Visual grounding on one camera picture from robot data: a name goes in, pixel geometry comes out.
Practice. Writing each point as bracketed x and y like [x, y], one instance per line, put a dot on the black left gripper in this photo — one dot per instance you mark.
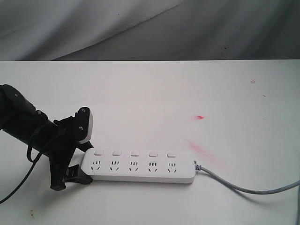
[61, 152]

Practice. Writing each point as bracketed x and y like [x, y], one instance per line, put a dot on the white five-outlet power strip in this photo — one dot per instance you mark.
[155, 166]

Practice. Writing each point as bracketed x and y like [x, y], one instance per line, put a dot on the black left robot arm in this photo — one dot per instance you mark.
[20, 119]

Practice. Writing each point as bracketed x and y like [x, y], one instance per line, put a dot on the grey backdrop cloth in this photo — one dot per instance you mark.
[149, 29]

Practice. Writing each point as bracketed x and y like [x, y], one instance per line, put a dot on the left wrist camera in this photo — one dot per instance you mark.
[83, 125]

